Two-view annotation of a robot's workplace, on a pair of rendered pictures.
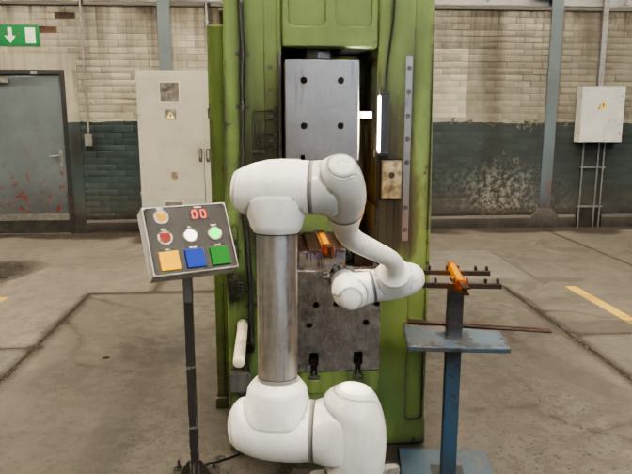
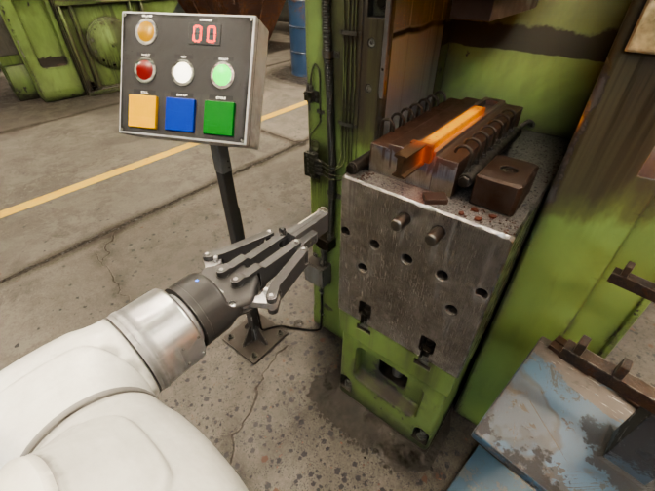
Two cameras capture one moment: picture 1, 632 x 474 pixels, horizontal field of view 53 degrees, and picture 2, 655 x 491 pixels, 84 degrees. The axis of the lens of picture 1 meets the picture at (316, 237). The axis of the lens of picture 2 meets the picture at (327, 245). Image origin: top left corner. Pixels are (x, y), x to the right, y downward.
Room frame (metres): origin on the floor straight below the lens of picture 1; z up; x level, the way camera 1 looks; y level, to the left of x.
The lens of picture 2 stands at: (1.97, -0.38, 1.30)
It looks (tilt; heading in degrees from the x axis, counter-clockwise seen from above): 39 degrees down; 43
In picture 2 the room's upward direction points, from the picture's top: straight up
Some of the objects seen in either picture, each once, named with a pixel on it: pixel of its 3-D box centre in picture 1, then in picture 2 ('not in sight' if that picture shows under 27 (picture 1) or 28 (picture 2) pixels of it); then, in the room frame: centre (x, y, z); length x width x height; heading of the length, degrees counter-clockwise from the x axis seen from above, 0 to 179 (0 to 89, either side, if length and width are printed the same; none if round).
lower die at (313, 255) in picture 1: (318, 246); (450, 134); (2.81, -0.01, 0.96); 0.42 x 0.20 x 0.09; 4
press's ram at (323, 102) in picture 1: (327, 111); not in sight; (2.81, -0.05, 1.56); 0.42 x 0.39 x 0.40; 4
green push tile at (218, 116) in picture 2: (219, 255); (219, 118); (2.41, 0.38, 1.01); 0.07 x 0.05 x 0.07; 119
